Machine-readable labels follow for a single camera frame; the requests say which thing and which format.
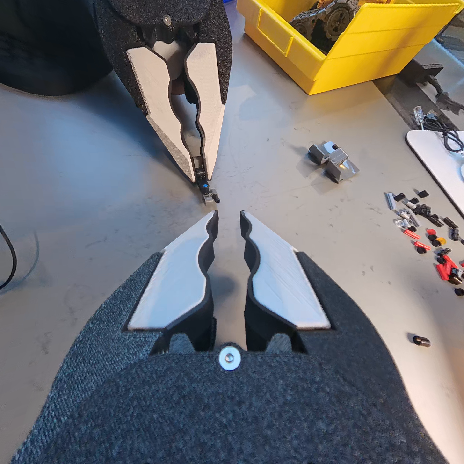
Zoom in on white folding stand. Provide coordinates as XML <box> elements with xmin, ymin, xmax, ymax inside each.
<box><xmin>405</xmin><ymin>129</ymin><xmax>464</xmax><ymax>222</ymax></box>

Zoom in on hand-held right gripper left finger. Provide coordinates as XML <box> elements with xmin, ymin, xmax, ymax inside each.
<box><xmin>128</xmin><ymin>210</ymin><xmax>219</xmax><ymax>351</ymax></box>

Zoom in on black power adapter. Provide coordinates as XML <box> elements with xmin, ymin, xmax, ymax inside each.
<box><xmin>400</xmin><ymin>62</ymin><xmax>445</xmax><ymax>88</ymax></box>

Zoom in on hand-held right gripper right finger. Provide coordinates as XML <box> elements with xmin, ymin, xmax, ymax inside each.
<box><xmin>240</xmin><ymin>211</ymin><xmax>331</xmax><ymax>352</ymax></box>

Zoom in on thin black cord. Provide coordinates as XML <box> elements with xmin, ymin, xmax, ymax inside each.
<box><xmin>0</xmin><ymin>222</ymin><xmax>18</xmax><ymax>291</ymax></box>

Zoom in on black toy tracks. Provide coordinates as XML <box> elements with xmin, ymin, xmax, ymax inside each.
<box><xmin>289</xmin><ymin>0</ymin><xmax>360</xmax><ymax>56</ymax></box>

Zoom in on yellow plastic bin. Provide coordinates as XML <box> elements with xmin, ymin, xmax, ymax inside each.
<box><xmin>236</xmin><ymin>0</ymin><xmax>464</xmax><ymax>96</ymax></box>

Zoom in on silver toy scoop part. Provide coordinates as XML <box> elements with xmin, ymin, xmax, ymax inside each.
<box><xmin>308</xmin><ymin>141</ymin><xmax>360</xmax><ymax>185</ymax></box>

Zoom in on person's left forearm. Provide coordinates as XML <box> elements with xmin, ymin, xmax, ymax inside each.
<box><xmin>0</xmin><ymin>0</ymin><xmax>114</xmax><ymax>97</ymax></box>

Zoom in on pile of small toy parts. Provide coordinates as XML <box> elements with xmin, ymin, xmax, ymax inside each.
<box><xmin>384</xmin><ymin>188</ymin><xmax>464</xmax><ymax>297</ymax></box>

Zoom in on grey desk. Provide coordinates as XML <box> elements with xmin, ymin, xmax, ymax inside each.
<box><xmin>0</xmin><ymin>9</ymin><xmax>464</xmax><ymax>464</ymax></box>

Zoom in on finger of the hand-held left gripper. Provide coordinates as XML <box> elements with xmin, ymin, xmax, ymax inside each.
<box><xmin>185</xmin><ymin>42</ymin><xmax>226</xmax><ymax>181</ymax></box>
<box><xmin>126</xmin><ymin>46</ymin><xmax>199</xmax><ymax>183</ymax></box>

